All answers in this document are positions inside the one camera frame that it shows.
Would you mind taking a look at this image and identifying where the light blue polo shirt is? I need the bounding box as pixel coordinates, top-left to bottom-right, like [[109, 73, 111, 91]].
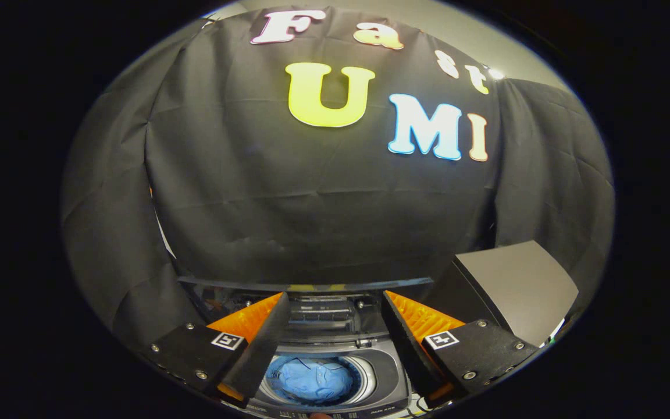
[[265, 356, 354, 403]]

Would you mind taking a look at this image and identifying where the grey washing machine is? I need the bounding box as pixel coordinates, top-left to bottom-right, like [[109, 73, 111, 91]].
[[195, 291, 414, 419]]

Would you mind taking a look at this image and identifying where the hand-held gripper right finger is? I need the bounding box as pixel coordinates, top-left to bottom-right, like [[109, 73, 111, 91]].
[[380, 290, 539, 408]]

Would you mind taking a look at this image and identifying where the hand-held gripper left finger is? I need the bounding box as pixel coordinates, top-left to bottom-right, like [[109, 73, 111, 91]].
[[148, 292, 290, 408]]

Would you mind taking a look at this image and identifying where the black backdrop cloth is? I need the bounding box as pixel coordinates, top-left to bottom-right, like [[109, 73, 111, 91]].
[[59, 6, 615, 350]]

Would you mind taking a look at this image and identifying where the beige cabinet with dark frame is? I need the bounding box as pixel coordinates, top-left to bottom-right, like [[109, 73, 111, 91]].
[[422, 240, 579, 348]]

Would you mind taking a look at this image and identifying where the dark washing machine lid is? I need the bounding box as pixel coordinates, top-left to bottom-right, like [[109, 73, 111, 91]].
[[178, 276, 433, 341]]

